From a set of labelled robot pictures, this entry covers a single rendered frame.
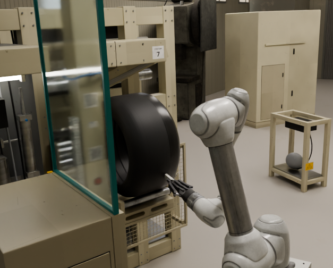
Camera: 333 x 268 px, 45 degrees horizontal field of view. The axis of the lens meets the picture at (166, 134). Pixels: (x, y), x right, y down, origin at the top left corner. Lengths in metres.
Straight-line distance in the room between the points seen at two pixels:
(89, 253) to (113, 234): 0.10
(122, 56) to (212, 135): 1.10
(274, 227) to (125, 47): 1.37
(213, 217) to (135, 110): 0.70
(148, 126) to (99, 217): 0.88
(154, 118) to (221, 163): 0.68
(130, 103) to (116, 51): 0.41
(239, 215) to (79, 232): 0.66
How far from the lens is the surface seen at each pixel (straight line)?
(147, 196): 2.38
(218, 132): 1.58
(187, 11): 7.83
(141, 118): 2.15
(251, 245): 1.70
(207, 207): 2.00
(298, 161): 4.96
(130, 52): 2.54
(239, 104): 1.69
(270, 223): 1.85
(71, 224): 1.37
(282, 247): 1.87
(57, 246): 1.34
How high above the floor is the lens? 1.88
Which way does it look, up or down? 15 degrees down
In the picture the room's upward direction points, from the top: 2 degrees counter-clockwise
